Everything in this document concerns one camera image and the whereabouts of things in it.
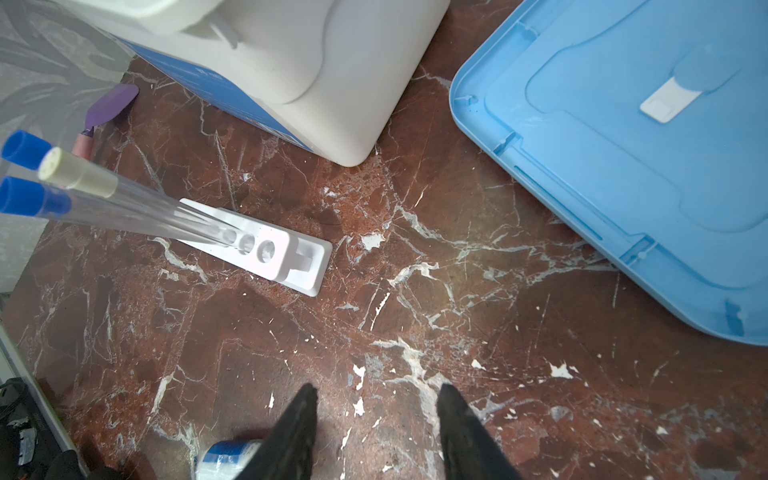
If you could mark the white test tube rack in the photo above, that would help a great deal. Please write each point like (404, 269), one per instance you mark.
(290, 258)

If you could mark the white plastic storage bin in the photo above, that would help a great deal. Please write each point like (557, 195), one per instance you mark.
(322, 75)

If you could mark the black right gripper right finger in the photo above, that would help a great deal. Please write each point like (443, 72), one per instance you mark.
(469, 451)

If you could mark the blue plastic bin lid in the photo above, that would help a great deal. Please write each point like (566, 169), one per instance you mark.
(643, 126)

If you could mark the test tube cork stopper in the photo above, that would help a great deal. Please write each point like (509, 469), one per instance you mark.
(70, 172)

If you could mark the white blue label bottle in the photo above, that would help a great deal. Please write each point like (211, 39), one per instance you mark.
(225, 460)

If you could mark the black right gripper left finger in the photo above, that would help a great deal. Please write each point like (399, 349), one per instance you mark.
(287, 452)

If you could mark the purple toy shovel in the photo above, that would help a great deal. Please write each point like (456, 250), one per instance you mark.
(105, 109)

